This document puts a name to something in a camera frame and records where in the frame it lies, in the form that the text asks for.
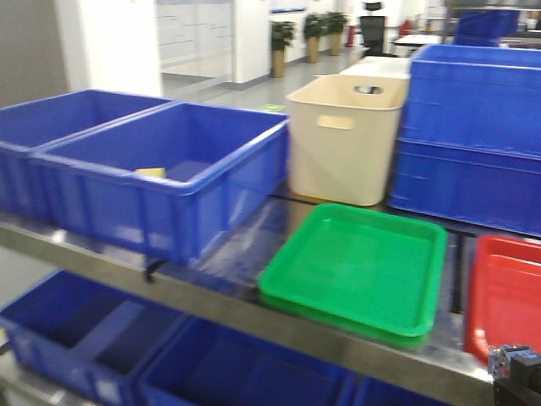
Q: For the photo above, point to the stacked blue bins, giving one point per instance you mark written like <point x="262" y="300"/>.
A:
<point x="469" y="141"/>

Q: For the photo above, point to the blue bin lower cart left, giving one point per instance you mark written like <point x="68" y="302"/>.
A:
<point x="91" y="338"/>

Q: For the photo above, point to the blue bin top cart left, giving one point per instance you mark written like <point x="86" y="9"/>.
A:
<point x="32" y="126"/>

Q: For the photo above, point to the button switch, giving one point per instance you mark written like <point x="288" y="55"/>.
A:
<point x="499" y="358"/>

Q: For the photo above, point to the red plastic tray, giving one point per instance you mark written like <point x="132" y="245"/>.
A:
<point x="503" y="304"/>

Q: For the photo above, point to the steel cart rack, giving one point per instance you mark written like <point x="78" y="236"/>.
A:
<point x="223" y="289"/>

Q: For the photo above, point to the green plastic tray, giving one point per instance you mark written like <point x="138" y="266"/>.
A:
<point x="367" y="268"/>

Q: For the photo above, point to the beige plastic bin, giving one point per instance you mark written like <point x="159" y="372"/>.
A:
<point x="343" y="130"/>

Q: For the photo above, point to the blue bin top cart right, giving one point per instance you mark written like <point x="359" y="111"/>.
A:
<point x="171" y="183"/>

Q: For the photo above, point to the black gripper finger view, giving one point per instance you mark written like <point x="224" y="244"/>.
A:
<point x="522" y="385"/>

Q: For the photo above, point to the blue bin lower cart middle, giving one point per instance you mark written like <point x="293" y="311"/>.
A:
<point x="209" y="364"/>

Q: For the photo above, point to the blue bin cart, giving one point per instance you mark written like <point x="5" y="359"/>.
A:
<point x="91" y="338"/>
<point x="171" y="183"/>
<point x="32" y="126"/>
<point x="209" y="364"/>

